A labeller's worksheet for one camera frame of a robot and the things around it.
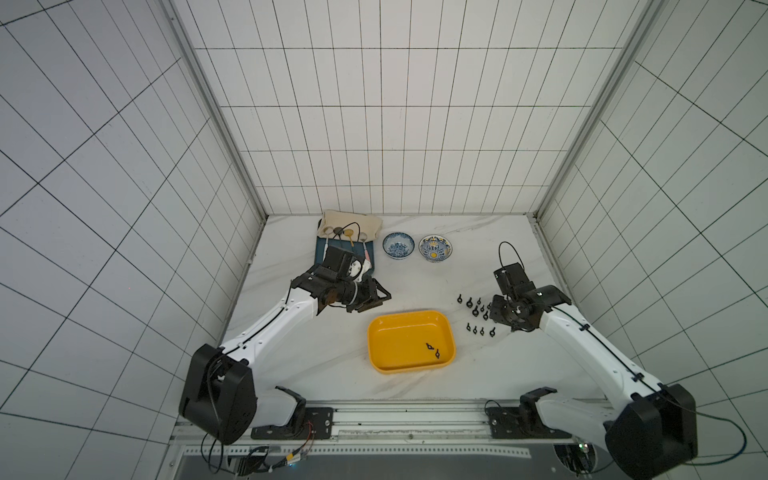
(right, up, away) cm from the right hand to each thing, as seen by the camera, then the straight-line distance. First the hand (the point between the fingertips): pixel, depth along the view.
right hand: (489, 311), depth 83 cm
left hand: (-31, +3, -5) cm, 31 cm away
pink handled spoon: (-38, +22, +29) cm, 53 cm away
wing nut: (-17, -11, +3) cm, 20 cm away
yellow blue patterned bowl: (-11, +17, +24) cm, 32 cm away
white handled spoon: (-52, +24, +31) cm, 65 cm away
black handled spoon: (-48, +24, +31) cm, 62 cm away
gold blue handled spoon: (-44, +23, +31) cm, 59 cm away
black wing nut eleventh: (0, -8, +5) cm, 9 cm away
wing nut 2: (-15, -13, +1) cm, 19 cm away
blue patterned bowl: (-25, +18, +25) cm, 40 cm away
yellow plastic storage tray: (-25, -11, +5) cm, 28 cm away
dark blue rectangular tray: (-38, +17, +24) cm, 48 cm away
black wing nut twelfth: (+3, -8, +5) cm, 10 cm away
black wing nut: (-2, 0, +12) cm, 12 cm away
